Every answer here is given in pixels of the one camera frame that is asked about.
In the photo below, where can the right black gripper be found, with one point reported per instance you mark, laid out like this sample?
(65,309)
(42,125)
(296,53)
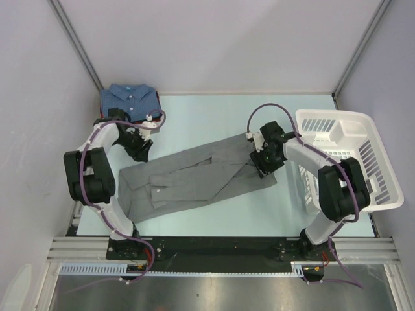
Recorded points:
(261,165)

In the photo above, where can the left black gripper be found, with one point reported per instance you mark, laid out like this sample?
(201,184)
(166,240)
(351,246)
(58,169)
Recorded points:
(139,153)

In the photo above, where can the grey long sleeve shirt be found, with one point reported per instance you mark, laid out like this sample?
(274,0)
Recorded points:
(190,179)

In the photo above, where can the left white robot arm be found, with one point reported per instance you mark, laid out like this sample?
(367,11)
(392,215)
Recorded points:
(89,174)

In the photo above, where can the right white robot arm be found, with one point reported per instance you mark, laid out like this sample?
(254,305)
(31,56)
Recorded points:
(342,190)

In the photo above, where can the folded red shirt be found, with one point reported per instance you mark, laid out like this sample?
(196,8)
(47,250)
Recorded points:
(135,108)

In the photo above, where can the folded blue checked shirt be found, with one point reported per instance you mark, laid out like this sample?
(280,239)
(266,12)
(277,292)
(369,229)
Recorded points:
(121,90)

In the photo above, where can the white plastic laundry basket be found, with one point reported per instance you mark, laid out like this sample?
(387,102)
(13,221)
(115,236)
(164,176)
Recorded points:
(344,134)

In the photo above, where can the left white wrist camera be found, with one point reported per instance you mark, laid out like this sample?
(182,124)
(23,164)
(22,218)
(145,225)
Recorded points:
(149,126)

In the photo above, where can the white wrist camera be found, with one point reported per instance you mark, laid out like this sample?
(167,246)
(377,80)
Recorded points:
(149,126)
(257,139)

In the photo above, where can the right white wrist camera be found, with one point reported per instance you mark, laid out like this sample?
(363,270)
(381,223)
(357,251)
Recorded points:
(257,139)

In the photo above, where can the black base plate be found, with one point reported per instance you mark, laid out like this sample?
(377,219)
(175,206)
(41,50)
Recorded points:
(203,255)

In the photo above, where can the white slotted cable duct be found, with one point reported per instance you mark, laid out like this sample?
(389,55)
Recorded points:
(122,270)

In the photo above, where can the aluminium frame rail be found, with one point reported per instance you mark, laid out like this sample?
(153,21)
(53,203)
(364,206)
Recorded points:
(349,250)

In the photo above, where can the left aluminium corner post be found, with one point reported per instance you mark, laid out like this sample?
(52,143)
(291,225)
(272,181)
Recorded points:
(71,33)

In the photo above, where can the aluminium corner post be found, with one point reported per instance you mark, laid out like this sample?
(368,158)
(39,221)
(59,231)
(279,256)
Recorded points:
(71,33)
(370,30)

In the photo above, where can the right aluminium corner post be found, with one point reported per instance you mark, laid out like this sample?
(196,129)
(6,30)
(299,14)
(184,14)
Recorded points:
(370,30)

